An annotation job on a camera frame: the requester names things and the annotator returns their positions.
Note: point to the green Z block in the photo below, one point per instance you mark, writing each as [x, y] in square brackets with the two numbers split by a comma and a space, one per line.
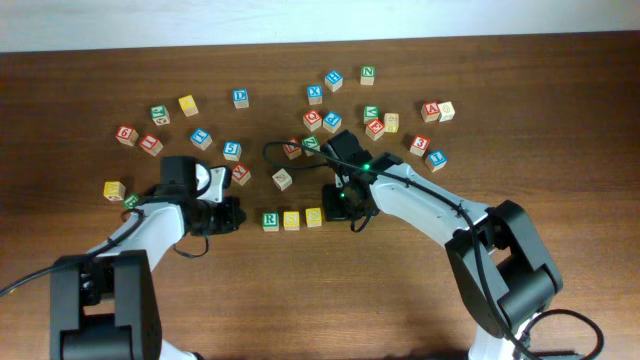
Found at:
[311, 142]

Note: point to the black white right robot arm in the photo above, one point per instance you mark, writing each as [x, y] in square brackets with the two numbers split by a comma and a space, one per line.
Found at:
[503, 270]

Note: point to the yellow W block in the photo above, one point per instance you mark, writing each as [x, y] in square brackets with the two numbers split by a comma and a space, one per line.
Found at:
[114, 191]

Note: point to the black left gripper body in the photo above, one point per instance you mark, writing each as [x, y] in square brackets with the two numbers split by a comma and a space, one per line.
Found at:
[232, 216]

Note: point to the red A block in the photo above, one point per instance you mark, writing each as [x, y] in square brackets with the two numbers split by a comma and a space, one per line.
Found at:
[430, 111]

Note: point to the red I block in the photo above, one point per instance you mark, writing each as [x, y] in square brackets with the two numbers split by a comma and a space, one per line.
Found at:
[151, 144]

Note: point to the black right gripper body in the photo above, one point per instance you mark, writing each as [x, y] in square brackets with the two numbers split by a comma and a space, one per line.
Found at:
[342, 203]

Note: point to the plain leaf block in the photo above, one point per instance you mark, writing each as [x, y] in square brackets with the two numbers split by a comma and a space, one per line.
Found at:
[282, 179]

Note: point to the green N block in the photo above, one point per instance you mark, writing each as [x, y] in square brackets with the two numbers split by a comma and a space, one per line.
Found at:
[368, 74]

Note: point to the green V block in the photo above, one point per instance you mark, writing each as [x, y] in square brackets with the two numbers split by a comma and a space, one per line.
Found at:
[370, 113]

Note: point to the green block with picture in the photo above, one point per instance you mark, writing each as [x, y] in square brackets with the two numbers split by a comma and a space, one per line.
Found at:
[160, 115]

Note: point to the green E block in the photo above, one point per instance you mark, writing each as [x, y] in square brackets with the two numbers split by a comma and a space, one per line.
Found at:
[131, 201]

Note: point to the blue J block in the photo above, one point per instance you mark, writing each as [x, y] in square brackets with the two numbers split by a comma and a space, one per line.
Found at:
[436, 160]

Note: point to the red 3 block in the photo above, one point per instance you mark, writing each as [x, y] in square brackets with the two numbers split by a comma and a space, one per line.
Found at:
[419, 145]

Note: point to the plain block yellow side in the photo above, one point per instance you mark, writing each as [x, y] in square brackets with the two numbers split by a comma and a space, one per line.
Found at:
[391, 122]

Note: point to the blue H block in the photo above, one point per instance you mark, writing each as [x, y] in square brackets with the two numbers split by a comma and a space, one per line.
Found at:
[334, 80]

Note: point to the yellow S block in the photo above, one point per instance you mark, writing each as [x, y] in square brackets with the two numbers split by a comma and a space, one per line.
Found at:
[291, 220]

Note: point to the blue 5 block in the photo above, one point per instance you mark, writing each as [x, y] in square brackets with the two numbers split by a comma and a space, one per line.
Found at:
[232, 151]

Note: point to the yellow top block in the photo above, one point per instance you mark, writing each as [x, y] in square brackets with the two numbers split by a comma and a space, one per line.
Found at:
[188, 105]

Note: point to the red E block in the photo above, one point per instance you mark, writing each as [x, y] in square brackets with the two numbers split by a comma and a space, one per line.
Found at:
[374, 129]

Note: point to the blue P block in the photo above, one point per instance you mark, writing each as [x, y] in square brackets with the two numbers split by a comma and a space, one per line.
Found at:
[332, 122]

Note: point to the red Y block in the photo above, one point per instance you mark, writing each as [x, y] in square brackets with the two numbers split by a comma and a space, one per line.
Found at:
[241, 174]

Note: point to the blue X block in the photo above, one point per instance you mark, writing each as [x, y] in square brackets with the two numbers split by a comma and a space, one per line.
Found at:
[315, 94]

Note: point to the red U block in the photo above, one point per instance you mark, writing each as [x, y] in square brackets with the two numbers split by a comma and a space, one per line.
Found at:
[291, 149]

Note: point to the red 6 block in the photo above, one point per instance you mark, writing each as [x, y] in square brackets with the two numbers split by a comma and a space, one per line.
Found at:
[127, 135]

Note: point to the blue D block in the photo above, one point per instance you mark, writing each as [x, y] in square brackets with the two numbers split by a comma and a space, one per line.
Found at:
[240, 98]

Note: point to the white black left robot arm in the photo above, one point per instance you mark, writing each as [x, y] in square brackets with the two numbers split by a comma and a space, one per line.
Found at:
[103, 303]

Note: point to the blue T block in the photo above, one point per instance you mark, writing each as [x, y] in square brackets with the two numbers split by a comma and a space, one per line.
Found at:
[201, 139]

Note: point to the plain block green side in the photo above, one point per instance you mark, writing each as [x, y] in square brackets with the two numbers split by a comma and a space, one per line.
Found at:
[447, 111]

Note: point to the red Q block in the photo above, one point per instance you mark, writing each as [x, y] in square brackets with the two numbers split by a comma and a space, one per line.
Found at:
[312, 120]

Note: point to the green R block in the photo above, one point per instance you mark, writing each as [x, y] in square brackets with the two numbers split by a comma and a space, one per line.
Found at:
[270, 222]

